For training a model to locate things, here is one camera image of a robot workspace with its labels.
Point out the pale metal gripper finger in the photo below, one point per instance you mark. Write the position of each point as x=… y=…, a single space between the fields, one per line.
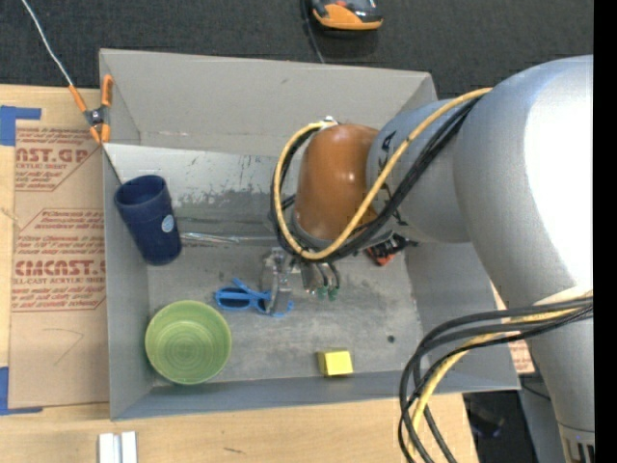
x=271 y=291
x=285 y=301

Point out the blue sunglasses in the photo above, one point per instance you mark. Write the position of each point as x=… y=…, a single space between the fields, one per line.
x=236 y=299

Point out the grey metal bin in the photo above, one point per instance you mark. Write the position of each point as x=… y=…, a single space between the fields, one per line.
x=308 y=335

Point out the yellow block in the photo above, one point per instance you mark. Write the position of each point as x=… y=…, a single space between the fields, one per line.
x=335 y=362

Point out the green bowl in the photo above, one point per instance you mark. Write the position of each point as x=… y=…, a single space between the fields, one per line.
x=188 y=343

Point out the dark blue cup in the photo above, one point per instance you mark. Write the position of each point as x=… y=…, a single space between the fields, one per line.
x=150 y=220

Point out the brown cardboard board red print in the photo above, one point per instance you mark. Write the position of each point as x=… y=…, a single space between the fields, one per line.
x=58 y=345

